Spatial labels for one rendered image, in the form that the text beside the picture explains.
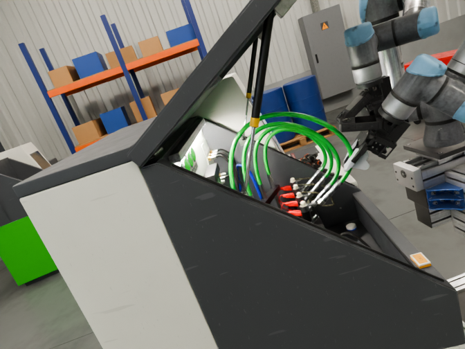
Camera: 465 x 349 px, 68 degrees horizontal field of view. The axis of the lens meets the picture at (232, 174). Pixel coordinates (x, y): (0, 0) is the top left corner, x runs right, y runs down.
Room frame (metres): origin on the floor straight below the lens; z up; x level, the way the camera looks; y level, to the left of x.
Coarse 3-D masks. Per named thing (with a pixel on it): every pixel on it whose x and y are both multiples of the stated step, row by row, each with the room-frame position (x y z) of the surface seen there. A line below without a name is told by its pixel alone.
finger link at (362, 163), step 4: (356, 148) 0.92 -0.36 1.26; (356, 152) 0.90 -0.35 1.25; (368, 152) 0.90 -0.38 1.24; (352, 156) 0.92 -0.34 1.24; (364, 156) 0.91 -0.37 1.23; (348, 160) 0.94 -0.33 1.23; (360, 160) 0.91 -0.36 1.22; (364, 160) 0.91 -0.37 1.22; (348, 164) 0.93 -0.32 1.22; (352, 164) 0.92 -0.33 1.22; (356, 164) 0.92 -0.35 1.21; (360, 164) 0.92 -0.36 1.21; (364, 164) 0.91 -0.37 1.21; (368, 164) 0.91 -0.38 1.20; (344, 168) 0.95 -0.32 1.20; (348, 168) 0.93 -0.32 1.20; (360, 168) 0.92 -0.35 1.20; (364, 168) 0.92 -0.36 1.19
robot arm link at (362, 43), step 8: (360, 24) 0.95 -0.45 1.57; (368, 24) 0.94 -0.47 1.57; (344, 32) 0.98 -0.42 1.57; (352, 32) 0.95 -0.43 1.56; (360, 32) 0.94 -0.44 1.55; (368, 32) 0.94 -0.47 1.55; (352, 40) 0.95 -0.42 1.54; (360, 40) 0.94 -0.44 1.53; (368, 40) 0.93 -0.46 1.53; (376, 40) 0.97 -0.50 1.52; (352, 48) 0.95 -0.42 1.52; (360, 48) 0.94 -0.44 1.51; (368, 48) 0.93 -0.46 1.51; (376, 48) 0.95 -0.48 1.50; (352, 56) 0.96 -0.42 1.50; (360, 56) 0.94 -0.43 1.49; (368, 56) 0.94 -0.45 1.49; (376, 56) 0.94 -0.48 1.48; (352, 64) 0.97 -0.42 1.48; (360, 64) 0.95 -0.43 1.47; (368, 64) 0.94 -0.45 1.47
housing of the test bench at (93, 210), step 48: (96, 144) 1.07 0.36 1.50; (48, 192) 0.73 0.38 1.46; (96, 192) 0.72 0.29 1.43; (144, 192) 0.71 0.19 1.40; (48, 240) 0.74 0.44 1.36; (96, 240) 0.73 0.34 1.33; (144, 240) 0.71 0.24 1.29; (96, 288) 0.73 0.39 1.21; (144, 288) 0.72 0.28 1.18; (96, 336) 0.74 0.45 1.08; (144, 336) 0.73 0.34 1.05; (192, 336) 0.71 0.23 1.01
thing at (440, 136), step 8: (448, 120) 1.22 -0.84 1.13; (456, 120) 1.23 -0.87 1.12; (432, 128) 1.26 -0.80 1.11; (440, 128) 1.24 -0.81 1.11; (448, 128) 1.22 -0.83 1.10; (456, 128) 1.22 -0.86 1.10; (464, 128) 1.25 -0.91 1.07; (424, 136) 1.30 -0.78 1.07; (432, 136) 1.25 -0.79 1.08; (440, 136) 1.24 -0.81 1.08; (448, 136) 1.22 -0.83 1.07; (456, 136) 1.21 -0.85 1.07; (464, 136) 1.21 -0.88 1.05; (424, 144) 1.30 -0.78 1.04; (432, 144) 1.25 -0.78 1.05; (440, 144) 1.23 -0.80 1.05; (448, 144) 1.21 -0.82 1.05; (456, 144) 1.21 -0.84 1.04
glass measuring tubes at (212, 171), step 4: (212, 164) 1.19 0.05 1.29; (216, 164) 1.17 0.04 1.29; (208, 168) 1.15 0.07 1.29; (212, 168) 1.13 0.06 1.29; (216, 168) 1.12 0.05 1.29; (208, 172) 1.10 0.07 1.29; (212, 172) 1.08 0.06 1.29; (216, 172) 1.09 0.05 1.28; (204, 176) 1.07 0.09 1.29; (208, 176) 1.05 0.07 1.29; (212, 176) 1.05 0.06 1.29; (216, 176) 1.07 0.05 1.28; (216, 180) 1.05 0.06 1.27; (220, 180) 1.17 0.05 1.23
